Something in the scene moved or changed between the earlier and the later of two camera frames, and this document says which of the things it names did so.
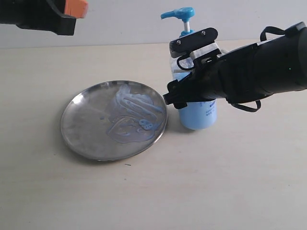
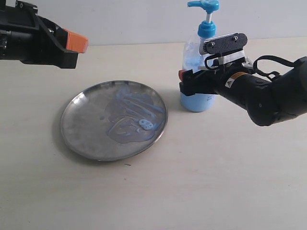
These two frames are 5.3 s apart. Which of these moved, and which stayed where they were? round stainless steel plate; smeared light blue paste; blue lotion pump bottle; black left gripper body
Moved: black left gripper body; blue lotion pump bottle
Stayed: round stainless steel plate; smeared light blue paste
